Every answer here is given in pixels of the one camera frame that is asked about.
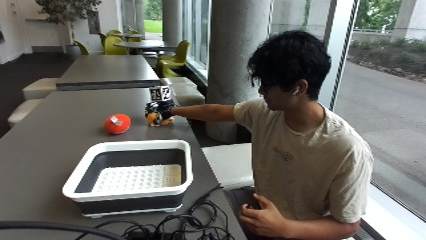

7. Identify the the person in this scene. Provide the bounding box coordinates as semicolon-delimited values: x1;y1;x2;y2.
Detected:
170;29;377;240

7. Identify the white cube with black markers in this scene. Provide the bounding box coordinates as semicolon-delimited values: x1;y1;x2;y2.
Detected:
149;85;173;102

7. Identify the small round grey table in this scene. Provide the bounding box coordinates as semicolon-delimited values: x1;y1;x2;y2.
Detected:
110;32;144;40

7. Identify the slim concrete column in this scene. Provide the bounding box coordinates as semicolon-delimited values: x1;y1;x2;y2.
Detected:
161;0;184;48

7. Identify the red ball toy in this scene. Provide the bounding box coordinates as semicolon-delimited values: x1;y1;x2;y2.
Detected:
102;113;133;136

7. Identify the wide concrete column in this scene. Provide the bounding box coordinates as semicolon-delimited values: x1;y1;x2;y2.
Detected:
203;0;273;144

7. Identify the white grey collapsible tub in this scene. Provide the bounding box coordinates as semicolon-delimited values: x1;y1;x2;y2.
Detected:
61;139;194;219

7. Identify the tangle of thin black cables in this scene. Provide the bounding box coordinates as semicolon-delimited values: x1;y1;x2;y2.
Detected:
94;183;235;240

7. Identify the grey rectangular table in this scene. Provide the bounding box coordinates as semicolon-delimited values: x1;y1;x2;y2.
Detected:
54;54;162;92

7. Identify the green chair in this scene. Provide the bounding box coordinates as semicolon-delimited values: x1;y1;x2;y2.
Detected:
102;35;130;56
72;40;90;56
126;29;142;43
157;39;191;65
154;59;188;79

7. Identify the potted tree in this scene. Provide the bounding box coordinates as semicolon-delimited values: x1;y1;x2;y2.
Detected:
33;0;104;61

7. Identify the large round grey table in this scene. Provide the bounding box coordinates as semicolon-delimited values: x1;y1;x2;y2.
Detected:
113;40;178;54

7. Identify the white window frame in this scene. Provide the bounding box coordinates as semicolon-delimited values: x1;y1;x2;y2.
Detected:
317;0;362;112

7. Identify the thick black cable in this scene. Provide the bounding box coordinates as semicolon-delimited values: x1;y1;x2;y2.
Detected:
0;220;128;240

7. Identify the white bench cube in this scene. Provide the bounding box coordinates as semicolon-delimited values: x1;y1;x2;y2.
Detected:
158;76;198;88
21;77;61;101
201;142;255;190
6;98;45;129
170;85;206;107

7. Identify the dark wall picture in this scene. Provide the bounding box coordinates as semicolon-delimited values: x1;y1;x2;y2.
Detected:
86;9;102;35

